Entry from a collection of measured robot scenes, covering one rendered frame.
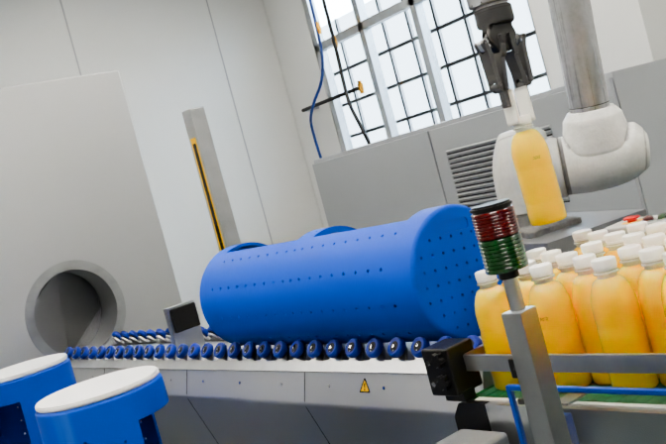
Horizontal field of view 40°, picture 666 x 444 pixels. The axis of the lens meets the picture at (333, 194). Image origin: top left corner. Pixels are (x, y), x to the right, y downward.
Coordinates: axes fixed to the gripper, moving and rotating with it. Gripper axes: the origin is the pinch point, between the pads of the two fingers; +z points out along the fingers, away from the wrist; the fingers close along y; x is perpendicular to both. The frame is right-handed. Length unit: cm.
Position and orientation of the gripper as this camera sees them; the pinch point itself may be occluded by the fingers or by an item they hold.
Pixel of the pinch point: (517, 106)
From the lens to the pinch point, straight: 185.9
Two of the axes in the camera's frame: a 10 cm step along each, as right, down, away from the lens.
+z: 2.6, 9.7, 0.3
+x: 6.0, -1.4, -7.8
